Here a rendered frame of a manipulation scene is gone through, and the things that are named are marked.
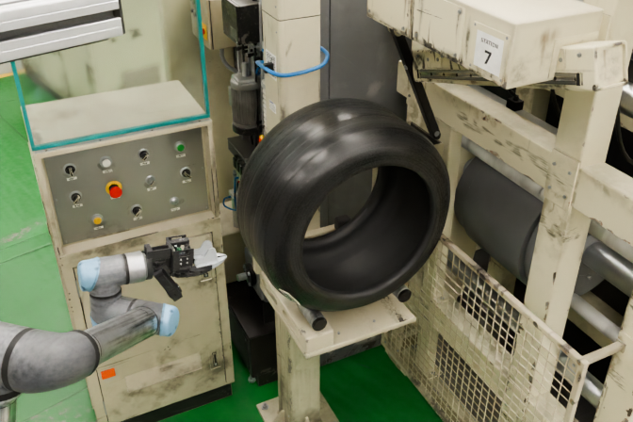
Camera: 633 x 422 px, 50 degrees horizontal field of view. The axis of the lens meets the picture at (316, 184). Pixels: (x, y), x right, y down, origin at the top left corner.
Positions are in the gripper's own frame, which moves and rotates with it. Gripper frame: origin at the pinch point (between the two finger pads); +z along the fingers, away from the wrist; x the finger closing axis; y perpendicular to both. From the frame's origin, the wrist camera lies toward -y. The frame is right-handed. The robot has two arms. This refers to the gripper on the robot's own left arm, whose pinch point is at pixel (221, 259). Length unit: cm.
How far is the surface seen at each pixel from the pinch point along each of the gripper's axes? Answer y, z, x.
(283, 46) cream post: 48, 25, 27
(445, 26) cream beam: 64, 48, -12
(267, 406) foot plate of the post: -107, 39, 43
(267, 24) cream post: 52, 23, 35
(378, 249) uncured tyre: -12, 54, 8
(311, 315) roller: -18.9, 24.8, -7.2
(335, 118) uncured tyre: 36.9, 29.3, 1.2
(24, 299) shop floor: -120, -42, 160
